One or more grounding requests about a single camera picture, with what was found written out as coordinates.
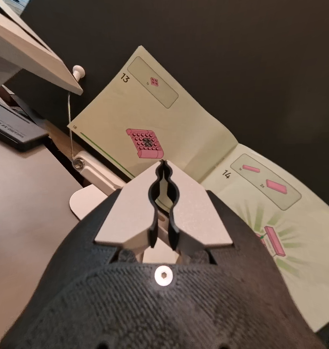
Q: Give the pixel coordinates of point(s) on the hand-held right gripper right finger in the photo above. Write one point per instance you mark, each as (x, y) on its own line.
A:
(200, 218)

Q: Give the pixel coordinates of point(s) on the brick instruction booklet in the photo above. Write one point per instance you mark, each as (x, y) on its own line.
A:
(153, 114)

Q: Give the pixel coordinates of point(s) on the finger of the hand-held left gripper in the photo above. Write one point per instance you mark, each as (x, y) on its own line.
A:
(22, 49)
(13, 12)

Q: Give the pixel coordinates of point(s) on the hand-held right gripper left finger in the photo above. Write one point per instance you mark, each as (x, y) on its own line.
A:
(126, 218)

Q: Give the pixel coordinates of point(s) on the grey flat device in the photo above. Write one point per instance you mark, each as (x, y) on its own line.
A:
(11, 131)

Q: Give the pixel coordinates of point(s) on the white book stand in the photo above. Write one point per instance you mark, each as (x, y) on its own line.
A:
(85, 201)

